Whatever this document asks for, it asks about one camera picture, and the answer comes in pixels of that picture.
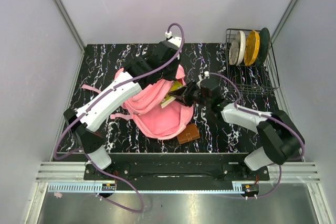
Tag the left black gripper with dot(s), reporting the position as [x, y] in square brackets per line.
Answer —
[172, 76]

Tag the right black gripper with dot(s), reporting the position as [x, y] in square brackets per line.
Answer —
[182, 95]

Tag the pink student backpack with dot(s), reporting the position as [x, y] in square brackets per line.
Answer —
[144, 107]

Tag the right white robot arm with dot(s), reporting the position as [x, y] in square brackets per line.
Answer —
[279, 137]

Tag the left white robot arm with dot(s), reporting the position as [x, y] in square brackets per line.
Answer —
[141, 72]

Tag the brown leather wallet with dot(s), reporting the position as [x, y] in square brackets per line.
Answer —
[190, 133]

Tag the white grey plate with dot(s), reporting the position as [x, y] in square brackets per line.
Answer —
[237, 49]

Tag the yellow plate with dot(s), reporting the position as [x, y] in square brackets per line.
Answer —
[252, 48]

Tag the dark green plate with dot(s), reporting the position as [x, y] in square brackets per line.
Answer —
[264, 35]

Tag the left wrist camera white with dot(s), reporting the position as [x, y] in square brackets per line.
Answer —
[176, 40]

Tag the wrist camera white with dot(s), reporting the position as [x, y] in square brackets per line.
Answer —
[203, 75]
[176, 40]

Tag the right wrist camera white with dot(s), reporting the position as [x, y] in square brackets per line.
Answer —
[203, 75]

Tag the black wire dish rack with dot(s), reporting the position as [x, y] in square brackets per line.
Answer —
[251, 79]

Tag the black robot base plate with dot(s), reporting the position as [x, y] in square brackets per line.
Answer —
[217, 166]

